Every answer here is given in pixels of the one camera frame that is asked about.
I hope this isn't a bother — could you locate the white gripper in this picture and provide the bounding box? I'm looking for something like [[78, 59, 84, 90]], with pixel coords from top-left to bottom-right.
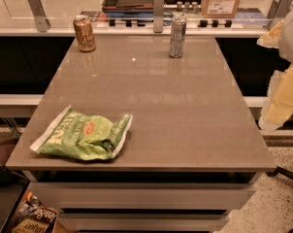
[[256, 9, 293, 130]]

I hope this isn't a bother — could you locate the green jalapeno chip bag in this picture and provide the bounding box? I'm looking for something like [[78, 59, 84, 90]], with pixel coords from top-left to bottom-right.
[[30, 106, 133, 161]]

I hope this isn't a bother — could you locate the silver slim energy can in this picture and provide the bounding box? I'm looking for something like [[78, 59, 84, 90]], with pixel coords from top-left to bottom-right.
[[169, 17, 187, 58]]

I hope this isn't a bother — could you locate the orange soda can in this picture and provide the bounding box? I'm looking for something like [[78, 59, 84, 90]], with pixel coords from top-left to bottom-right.
[[73, 15, 96, 52]]

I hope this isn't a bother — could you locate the cardboard box with label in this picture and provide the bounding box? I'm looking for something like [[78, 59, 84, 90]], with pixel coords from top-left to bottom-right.
[[201, 0, 241, 18]]

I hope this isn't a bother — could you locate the upper white drawer front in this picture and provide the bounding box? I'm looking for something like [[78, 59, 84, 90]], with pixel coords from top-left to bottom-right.
[[29, 183, 255, 210]]

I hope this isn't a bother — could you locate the white drawer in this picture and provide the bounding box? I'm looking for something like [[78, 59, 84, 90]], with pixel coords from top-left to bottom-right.
[[29, 183, 255, 210], [60, 214, 228, 232]]

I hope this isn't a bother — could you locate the lower white drawer front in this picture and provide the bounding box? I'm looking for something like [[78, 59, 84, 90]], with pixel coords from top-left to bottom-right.
[[60, 214, 228, 232]]

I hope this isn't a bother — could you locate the right metal glass bracket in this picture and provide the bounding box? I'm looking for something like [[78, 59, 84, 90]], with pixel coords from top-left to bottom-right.
[[267, 0, 293, 29]]

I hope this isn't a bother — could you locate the metal glass bracket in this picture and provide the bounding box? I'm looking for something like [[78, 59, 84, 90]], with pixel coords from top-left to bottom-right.
[[267, 0, 293, 29], [153, 0, 164, 33], [27, 0, 50, 32]]

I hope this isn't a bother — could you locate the middle metal glass bracket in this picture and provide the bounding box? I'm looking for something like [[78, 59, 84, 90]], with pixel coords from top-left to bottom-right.
[[153, 0, 164, 33]]

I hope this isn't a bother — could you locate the left metal glass bracket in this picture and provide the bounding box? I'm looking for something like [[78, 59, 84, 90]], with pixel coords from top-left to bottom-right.
[[27, 0, 50, 32]]

